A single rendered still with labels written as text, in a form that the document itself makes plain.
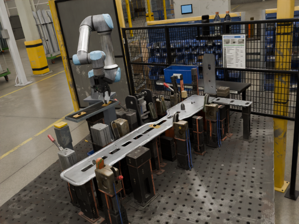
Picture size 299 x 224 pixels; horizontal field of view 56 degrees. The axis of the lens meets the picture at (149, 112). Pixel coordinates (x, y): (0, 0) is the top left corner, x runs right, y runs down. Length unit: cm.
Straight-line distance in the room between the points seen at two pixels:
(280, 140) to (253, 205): 115
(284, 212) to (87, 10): 373
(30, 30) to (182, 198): 852
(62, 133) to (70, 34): 329
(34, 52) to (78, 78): 478
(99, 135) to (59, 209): 50
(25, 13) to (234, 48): 788
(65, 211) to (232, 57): 180
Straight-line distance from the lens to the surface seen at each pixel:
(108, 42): 229
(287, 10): 244
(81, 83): 508
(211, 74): 241
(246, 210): 168
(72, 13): 486
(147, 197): 172
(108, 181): 140
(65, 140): 184
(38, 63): 975
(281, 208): 282
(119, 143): 178
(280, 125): 269
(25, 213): 197
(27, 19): 970
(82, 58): 201
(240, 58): 258
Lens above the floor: 180
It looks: 21 degrees down
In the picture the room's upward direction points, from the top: 8 degrees counter-clockwise
